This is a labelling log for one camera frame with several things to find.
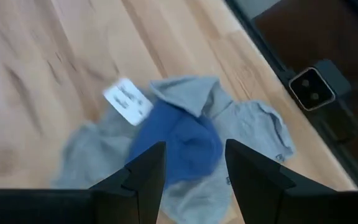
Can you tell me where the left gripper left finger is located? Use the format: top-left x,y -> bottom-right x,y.
0,141 -> 167,224

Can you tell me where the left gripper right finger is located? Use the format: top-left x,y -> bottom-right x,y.
225,139 -> 358,224

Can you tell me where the grey hooded sweatshirt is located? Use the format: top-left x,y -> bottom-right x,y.
51,98 -> 234,224

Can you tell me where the white paper sock label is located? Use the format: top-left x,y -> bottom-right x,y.
103,77 -> 154,127

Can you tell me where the black aluminium table frame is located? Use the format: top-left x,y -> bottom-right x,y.
224,0 -> 358,194

